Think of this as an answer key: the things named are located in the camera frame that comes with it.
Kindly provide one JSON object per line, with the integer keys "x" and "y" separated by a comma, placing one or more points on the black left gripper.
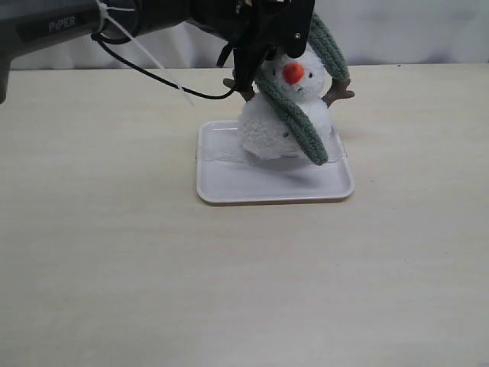
{"x": 261, "y": 29}

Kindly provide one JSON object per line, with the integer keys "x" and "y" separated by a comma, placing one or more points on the white plush snowman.
{"x": 302, "y": 79}

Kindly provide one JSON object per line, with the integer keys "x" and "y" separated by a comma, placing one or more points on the green knitted scarf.
{"x": 296, "y": 121}

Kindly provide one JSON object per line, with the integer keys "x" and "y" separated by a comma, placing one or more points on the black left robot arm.
{"x": 29, "y": 26}

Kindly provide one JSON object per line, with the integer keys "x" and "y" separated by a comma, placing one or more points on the white plastic tray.
{"x": 228, "y": 175}

